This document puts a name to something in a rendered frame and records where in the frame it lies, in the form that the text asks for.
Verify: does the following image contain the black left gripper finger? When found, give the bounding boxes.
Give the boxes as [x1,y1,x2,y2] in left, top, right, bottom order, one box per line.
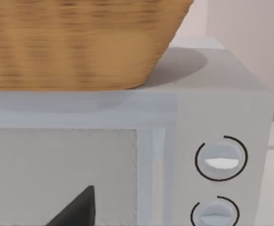
[45,185,97,226]

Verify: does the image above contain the pale microwave door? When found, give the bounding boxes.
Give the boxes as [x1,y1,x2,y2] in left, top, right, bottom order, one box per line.
[0,90,179,226]

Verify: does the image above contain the pale round microwave knob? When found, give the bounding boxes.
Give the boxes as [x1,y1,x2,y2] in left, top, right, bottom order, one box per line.
[199,201,234,226]
[204,142,242,176]

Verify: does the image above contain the woven wicker basket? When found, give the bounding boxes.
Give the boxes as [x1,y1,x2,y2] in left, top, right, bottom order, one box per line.
[0,0,195,92]

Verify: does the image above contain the pale microwave oven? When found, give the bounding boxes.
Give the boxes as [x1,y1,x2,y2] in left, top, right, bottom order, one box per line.
[0,37,274,226]

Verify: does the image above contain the pale microwave door handle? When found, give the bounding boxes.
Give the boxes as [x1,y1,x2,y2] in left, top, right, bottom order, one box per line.
[152,128,166,226]

